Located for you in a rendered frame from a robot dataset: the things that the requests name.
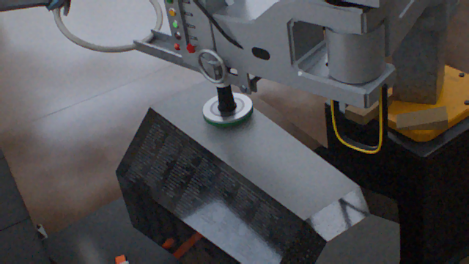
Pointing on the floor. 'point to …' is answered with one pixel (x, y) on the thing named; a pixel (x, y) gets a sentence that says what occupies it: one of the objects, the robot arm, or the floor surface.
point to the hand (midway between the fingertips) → (60, 11)
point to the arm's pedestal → (17, 224)
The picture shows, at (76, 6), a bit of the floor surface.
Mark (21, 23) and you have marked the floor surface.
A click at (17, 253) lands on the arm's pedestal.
